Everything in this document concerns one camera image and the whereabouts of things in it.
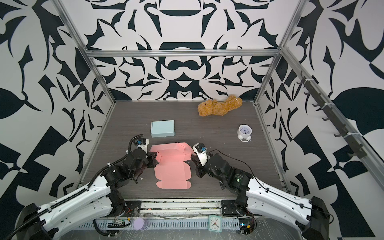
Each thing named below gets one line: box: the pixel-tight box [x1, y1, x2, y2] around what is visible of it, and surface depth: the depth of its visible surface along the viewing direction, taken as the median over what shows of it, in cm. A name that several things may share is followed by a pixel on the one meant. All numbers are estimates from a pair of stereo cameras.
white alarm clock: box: [237, 124, 253, 143], surface depth 101 cm
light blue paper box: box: [150, 120, 175, 138], surface depth 101 cm
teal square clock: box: [208, 214, 223, 233], surface depth 71 cm
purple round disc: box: [133, 217, 149, 231], surface depth 65 cm
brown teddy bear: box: [197, 95, 243, 117], surface depth 107 cm
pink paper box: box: [149, 142, 195, 190], surface depth 79 cm
